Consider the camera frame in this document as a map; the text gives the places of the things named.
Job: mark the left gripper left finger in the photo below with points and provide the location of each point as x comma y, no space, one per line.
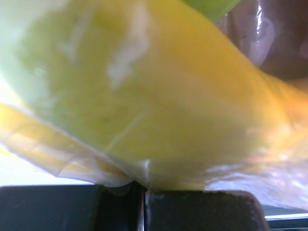
70,208

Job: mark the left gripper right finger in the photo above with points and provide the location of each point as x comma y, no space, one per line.
203,211

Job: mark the clear zip top bag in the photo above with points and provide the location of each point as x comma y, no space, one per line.
154,96

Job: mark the yellow fake banana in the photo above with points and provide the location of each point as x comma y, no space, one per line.
180,96

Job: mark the green fake pear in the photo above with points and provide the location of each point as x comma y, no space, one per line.
213,9

